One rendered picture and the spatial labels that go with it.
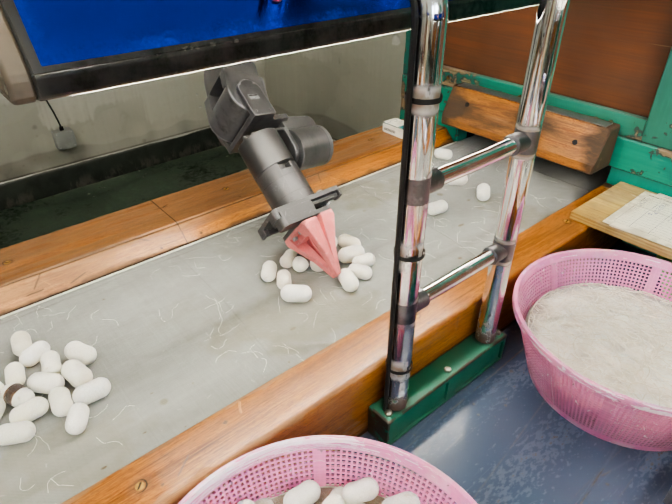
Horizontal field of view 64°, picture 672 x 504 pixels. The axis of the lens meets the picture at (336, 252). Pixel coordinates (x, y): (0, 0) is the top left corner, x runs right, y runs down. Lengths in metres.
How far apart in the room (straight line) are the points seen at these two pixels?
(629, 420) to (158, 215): 0.63
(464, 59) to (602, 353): 0.63
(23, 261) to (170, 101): 2.18
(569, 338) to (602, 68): 0.46
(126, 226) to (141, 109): 2.06
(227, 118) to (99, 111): 2.07
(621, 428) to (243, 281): 0.45
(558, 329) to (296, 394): 0.32
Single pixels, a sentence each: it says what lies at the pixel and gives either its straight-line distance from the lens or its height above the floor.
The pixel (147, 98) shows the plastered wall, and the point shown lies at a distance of 2.84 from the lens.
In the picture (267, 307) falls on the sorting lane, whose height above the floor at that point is 0.74.
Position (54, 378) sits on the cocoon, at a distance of 0.59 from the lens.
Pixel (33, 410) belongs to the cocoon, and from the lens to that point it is 0.58.
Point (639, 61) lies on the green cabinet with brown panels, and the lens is 0.93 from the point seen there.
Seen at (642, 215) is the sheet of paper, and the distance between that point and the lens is 0.85.
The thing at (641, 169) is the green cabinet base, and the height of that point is 0.80.
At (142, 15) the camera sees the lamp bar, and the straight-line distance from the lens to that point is 0.41.
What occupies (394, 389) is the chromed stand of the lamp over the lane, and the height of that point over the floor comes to 0.75.
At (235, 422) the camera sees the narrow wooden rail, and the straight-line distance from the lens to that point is 0.50.
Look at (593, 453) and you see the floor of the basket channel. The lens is 0.64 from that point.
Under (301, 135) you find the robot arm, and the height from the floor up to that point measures 0.89.
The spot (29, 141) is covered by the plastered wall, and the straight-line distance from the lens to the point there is 2.71.
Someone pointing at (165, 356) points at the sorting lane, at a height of 0.74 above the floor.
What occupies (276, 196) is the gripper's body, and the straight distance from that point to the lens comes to 0.66.
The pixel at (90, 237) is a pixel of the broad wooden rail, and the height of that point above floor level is 0.76.
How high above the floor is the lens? 1.15
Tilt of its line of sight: 34 degrees down
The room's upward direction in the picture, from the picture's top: straight up
